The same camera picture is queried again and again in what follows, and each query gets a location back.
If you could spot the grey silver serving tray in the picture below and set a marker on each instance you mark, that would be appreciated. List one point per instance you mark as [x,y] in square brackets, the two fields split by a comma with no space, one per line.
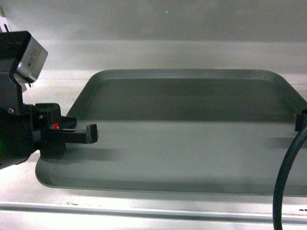
[179,130]

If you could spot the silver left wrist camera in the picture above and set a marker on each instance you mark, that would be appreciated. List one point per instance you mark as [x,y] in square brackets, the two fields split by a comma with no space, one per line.
[31,64]

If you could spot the white slotted shelf upright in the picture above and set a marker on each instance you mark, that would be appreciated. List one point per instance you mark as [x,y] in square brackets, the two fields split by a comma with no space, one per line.
[4,26]

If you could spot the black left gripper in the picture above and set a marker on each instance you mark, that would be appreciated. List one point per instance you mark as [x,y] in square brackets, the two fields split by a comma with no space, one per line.
[19,122]

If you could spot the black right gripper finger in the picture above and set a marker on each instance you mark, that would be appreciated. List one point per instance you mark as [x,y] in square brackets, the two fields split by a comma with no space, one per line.
[300,122]

